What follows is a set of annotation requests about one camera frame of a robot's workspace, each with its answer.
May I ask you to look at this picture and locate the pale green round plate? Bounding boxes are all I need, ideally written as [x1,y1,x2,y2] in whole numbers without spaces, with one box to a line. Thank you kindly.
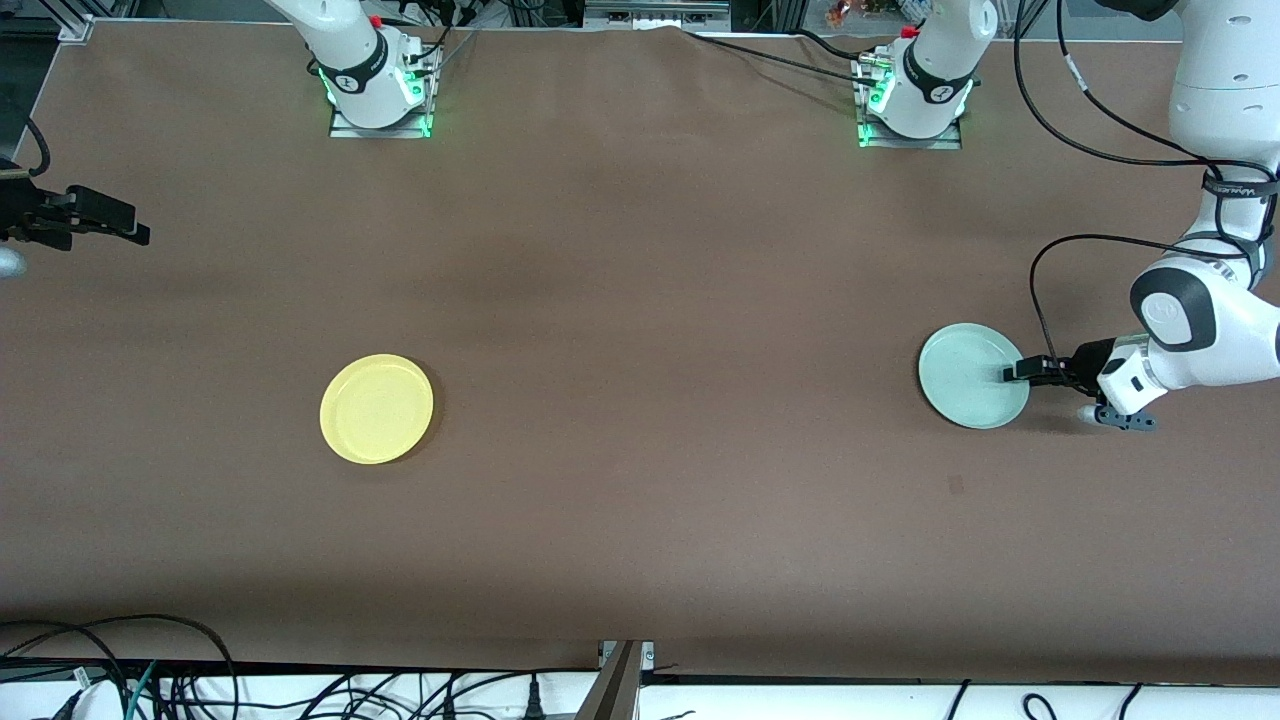
[918,322,1031,431]

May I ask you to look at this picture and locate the yellow round plate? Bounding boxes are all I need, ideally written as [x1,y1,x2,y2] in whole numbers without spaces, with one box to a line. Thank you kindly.
[319,353,435,466]

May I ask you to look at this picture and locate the white lower shelf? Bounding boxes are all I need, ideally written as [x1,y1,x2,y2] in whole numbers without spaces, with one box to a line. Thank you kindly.
[0,668,1280,720]

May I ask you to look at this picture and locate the grey metal device box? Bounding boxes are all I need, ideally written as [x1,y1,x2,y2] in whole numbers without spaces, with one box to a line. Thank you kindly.
[585,0,731,31]

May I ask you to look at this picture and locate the aluminium frame corner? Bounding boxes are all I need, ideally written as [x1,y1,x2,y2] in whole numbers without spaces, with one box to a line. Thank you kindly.
[40,0,96,43]

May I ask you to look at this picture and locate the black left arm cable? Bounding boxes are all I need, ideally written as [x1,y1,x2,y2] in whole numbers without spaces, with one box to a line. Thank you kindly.
[1013,0,1280,373]

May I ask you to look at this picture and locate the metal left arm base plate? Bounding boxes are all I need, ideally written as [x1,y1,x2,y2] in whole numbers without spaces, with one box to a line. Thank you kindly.
[852,55,963,151]

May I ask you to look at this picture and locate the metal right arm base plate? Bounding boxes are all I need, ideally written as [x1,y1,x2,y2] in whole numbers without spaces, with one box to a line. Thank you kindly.
[328,45,438,139]

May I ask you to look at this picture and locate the black base connector cables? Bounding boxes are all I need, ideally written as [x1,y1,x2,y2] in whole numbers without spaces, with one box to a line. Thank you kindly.
[405,0,479,79]

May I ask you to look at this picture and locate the long black looped cable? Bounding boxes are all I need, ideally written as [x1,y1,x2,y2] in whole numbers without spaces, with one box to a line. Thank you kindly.
[0,613,238,720]

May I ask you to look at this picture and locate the black cable across table edge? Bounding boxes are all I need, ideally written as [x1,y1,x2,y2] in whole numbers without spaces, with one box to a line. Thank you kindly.
[683,28,883,89]

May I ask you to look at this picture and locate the teal cable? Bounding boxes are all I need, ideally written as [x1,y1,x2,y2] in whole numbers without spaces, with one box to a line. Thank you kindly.
[125,660,161,720]

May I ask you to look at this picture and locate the black arched cable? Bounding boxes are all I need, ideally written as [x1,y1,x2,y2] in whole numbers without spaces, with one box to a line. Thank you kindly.
[295,672,421,720]

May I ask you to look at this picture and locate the aluminium profile post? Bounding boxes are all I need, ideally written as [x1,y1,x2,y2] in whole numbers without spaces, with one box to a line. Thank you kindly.
[575,640,656,720]

